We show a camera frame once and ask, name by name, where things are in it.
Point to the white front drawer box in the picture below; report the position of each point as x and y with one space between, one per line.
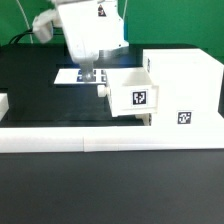
145 118

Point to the white marker base plate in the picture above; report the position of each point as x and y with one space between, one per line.
74 76

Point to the white drawer box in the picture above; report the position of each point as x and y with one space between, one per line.
129 91
145 118

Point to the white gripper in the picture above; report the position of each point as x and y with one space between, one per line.
91 28

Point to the white L-shaped boundary rail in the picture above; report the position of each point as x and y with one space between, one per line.
131 138

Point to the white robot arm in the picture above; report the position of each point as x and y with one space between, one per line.
93 29

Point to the white drawer cabinet frame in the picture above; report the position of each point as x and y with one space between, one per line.
189 82

